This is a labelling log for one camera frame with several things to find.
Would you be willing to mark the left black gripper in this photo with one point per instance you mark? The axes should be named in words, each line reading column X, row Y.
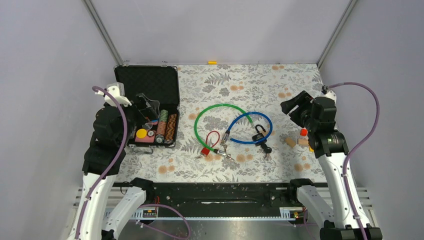
column 151, row 111

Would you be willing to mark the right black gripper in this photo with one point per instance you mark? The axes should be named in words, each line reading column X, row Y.
column 303, row 99

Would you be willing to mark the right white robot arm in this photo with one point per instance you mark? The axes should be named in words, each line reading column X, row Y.
column 346, row 218

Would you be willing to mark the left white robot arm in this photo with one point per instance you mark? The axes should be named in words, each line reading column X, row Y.
column 102, row 161

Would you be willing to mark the yellow poker chip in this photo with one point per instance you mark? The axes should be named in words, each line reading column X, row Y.
column 141, row 133

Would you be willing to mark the black poker chip case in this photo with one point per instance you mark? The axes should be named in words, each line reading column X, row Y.
column 157, row 83

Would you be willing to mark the red cube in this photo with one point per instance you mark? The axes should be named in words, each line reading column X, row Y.
column 303, row 132

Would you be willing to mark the wooden cork cylinder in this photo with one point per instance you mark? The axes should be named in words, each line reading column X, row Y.
column 290, row 142

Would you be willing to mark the black padlock with keys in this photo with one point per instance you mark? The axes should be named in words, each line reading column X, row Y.
column 260, row 131

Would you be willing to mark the floral tablecloth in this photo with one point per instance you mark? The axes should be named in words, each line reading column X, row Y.
column 259, row 90

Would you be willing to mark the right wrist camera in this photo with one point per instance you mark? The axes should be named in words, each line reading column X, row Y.
column 328, row 93

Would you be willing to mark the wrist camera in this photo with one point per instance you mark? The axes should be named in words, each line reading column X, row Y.
column 117, row 90
column 328, row 93

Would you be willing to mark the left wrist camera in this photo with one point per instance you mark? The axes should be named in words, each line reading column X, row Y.
column 117, row 90

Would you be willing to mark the red cable padlock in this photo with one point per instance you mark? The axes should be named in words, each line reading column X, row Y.
column 212, row 139

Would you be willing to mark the green cable lock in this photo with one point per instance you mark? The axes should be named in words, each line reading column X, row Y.
column 210, row 119

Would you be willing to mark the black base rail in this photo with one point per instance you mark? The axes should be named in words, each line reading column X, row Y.
column 220, row 201

